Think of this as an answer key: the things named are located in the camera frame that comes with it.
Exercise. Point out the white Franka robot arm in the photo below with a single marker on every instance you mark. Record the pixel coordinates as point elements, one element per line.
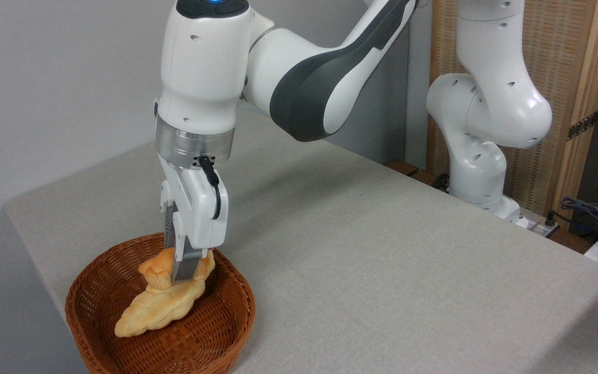
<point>205,62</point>

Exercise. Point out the black metal screen hinge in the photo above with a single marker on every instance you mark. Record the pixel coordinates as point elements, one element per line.
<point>583,125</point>

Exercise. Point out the brown woven wicker basket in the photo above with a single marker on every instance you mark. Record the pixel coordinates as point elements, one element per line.
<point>211,327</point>

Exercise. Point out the long pale bread loaf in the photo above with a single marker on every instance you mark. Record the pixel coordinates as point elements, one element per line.
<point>164,306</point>

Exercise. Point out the round orange bread bun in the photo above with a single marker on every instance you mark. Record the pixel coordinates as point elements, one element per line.
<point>156,267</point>

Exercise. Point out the brown wooden base plank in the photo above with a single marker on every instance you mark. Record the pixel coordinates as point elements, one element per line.
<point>403,167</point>

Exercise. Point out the white power strip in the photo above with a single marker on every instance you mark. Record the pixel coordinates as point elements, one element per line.
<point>538,224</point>

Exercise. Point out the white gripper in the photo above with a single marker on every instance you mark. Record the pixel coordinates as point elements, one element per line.
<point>200,208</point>

